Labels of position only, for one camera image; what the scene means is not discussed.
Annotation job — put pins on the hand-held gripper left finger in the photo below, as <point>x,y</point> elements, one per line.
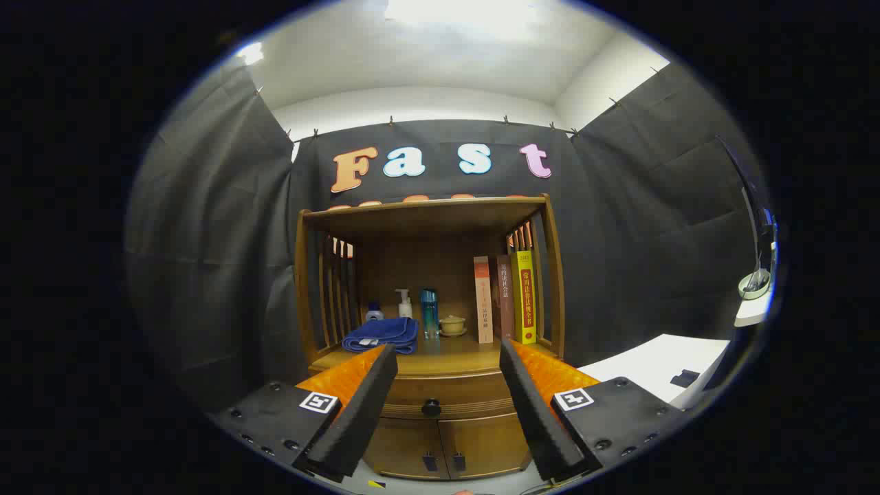
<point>357,419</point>

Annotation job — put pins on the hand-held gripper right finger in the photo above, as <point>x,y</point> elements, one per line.
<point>536,419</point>

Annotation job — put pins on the wooden cabinet door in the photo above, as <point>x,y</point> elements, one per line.
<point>402,447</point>
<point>488,443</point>

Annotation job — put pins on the wooden countertop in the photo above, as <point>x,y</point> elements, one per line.
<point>454,352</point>

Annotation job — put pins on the wooden cabinet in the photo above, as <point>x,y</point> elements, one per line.
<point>426,220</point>

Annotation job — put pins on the blue folded towel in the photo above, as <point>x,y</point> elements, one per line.
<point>385,333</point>

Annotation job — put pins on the small white blue-capped bottle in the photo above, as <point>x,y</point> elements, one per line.
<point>375,315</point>

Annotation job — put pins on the white pump bottle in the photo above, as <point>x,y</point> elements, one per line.
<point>405,309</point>

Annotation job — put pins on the yellow book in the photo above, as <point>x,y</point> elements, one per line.
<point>525,295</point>

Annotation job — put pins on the beige lidded teacup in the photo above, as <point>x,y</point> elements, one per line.
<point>453,325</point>

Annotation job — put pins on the brown book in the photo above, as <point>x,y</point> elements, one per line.
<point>504,295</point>

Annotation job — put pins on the pale pink book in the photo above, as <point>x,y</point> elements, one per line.
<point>483,302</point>

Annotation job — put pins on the blue glass bottle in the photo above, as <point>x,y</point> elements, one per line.
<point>430,313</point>

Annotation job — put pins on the white round device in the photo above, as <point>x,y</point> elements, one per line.
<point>754,285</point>

